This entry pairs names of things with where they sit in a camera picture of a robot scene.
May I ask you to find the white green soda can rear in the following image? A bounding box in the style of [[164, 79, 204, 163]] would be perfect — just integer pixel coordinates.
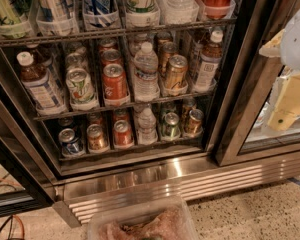
[[65, 52, 88, 70]]

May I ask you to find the clear water bottle top shelf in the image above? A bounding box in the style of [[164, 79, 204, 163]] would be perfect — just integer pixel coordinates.
[[157, 0, 199, 25]]

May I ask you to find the iced tea bottle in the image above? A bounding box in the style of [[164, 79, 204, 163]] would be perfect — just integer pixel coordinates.
[[17, 52, 64, 110], [193, 30, 223, 89]]

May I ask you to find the glass fridge door right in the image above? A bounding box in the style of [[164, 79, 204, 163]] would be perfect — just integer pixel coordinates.
[[215, 0, 300, 166]]

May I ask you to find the clear plastic food container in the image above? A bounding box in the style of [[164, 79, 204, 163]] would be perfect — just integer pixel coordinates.
[[86, 195, 199, 240]]

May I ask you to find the red can bottom shelf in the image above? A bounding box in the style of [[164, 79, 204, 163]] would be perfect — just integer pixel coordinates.
[[114, 120, 133, 146]]

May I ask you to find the clear water bottle middle shelf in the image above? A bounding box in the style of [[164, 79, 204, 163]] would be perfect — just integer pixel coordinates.
[[133, 42, 158, 101]]

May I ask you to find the orange can bottom shelf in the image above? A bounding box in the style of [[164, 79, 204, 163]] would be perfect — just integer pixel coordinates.
[[87, 124, 108, 150]]

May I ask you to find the silver can top shelf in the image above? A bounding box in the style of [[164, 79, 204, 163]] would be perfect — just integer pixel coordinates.
[[36, 0, 79, 36]]

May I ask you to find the gold can rear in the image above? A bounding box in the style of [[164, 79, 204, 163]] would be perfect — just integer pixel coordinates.
[[154, 31, 173, 51]]

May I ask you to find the red coke can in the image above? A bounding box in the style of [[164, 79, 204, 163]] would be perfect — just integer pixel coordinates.
[[101, 49, 123, 67], [98, 37, 118, 52], [102, 64, 127, 100]]

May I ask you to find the red coke can front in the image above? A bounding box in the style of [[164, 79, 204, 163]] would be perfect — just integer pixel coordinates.
[[102, 64, 127, 100]]

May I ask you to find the white green soda can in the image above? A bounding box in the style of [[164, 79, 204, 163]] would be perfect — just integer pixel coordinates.
[[66, 68, 95, 104], [65, 52, 88, 70]]

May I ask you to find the gold can front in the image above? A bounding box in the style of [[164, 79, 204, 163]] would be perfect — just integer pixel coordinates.
[[164, 54, 188, 90]]

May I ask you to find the gold can bottom shelf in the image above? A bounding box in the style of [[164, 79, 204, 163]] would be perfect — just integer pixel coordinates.
[[184, 109, 204, 134]]

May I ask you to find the wire top shelf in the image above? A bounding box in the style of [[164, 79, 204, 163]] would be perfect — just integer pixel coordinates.
[[0, 16, 238, 48]]

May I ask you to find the water bottle bottom shelf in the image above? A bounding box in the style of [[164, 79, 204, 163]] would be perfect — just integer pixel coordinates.
[[138, 108, 157, 145]]

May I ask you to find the orange floor cable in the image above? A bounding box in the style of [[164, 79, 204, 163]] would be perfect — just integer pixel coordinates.
[[0, 214, 26, 240]]

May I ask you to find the blue pepsi can bottom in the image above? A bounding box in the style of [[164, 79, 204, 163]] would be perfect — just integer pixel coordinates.
[[58, 128, 83, 155]]

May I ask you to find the green can bottom shelf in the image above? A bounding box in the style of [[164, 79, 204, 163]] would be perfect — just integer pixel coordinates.
[[162, 112, 180, 138]]

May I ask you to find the steel fridge vent grille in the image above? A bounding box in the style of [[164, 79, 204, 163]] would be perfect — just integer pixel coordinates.
[[53, 150, 300, 227]]

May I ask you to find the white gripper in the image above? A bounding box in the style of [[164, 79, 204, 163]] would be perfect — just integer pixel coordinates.
[[259, 9, 300, 131]]

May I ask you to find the red coke can rear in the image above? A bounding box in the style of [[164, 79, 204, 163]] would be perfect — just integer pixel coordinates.
[[98, 37, 118, 52]]

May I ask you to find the white green soda can front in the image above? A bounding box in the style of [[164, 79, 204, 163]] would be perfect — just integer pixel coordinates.
[[66, 68, 95, 104]]

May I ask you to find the iced tea bottle right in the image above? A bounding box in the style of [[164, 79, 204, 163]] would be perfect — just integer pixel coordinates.
[[193, 30, 223, 89]]

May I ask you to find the wire shelf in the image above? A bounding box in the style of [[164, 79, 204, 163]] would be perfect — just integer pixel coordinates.
[[33, 89, 216, 122], [0, 16, 238, 48]]

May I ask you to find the wire middle shelf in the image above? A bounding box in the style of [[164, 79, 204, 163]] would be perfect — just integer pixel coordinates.
[[33, 89, 216, 122]]

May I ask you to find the blue white can top shelf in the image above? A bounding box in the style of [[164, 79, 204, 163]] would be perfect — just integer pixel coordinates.
[[82, 0, 119, 31]]

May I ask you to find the white green can top shelf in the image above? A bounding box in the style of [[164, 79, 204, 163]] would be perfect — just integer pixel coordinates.
[[126, 0, 157, 27]]

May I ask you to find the iced tea bottle left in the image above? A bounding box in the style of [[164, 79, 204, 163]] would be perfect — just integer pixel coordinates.
[[17, 52, 64, 110]]

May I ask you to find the clear water bottle shelf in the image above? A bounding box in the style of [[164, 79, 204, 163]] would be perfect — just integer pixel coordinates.
[[157, 0, 199, 25], [133, 42, 158, 101]]

